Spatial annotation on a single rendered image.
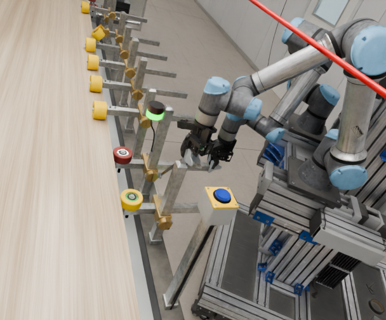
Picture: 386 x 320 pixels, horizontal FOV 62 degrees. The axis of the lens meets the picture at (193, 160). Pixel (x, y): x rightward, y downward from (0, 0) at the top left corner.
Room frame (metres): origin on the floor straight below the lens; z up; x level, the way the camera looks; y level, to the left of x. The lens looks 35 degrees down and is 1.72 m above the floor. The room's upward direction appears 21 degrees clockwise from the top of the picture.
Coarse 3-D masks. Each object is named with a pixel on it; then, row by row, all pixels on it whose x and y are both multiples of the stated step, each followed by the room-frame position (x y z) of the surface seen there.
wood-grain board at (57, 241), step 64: (0, 0) 2.11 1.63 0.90; (64, 0) 2.61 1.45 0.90; (0, 64) 1.33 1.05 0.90; (64, 64) 1.57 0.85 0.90; (0, 128) 0.90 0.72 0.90; (64, 128) 1.04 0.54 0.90; (0, 192) 0.63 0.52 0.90; (64, 192) 0.72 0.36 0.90; (0, 256) 0.44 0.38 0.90; (64, 256) 0.51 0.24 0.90; (128, 256) 0.58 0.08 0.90
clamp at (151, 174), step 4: (144, 156) 1.10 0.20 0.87; (148, 156) 1.10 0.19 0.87; (144, 160) 1.07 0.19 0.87; (144, 164) 1.06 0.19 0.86; (144, 168) 1.05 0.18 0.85; (148, 168) 1.03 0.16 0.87; (156, 168) 1.05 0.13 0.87; (144, 172) 1.03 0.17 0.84; (148, 172) 1.01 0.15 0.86; (152, 172) 1.02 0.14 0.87; (156, 172) 1.03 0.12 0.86; (144, 176) 1.01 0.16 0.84; (148, 176) 1.00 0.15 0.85; (152, 176) 1.02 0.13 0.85; (156, 176) 1.02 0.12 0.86; (148, 180) 1.00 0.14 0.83; (152, 180) 1.01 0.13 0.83
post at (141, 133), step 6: (150, 90) 1.25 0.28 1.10; (150, 96) 1.25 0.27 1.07; (144, 102) 1.27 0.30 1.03; (144, 108) 1.25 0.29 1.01; (144, 114) 1.25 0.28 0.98; (138, 126) 1.27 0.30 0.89; (138, 132) 1.25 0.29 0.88; (144, 132) 1.26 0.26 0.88; (138, 138) 1.25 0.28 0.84; (144, 138) 1.26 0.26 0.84; (138, 144) 1.25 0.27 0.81; (138, 150) 1.25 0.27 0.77; (138, 156) 1.26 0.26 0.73
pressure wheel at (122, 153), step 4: (116, 148) 1.03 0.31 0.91; (120, 148) 1.04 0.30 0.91; (124, 148) 1.05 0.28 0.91; (116, 152) 1.01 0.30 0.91; (120, 152) 1.02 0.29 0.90; (124, 152) 1.03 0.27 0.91; (128, 152) 1.04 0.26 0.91; (132, 152) 1.04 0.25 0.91; (116, 156) 0.99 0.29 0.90; (120, 156) 0.99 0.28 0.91; (124, 156) 1.00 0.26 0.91; (128, 156) 1.01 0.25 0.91; (116, 160) 0.99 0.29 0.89; (120, 160) 0.99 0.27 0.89; (124, 160) 0.99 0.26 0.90; (128, 160) 1.00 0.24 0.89; (120, 168) 1.02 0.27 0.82
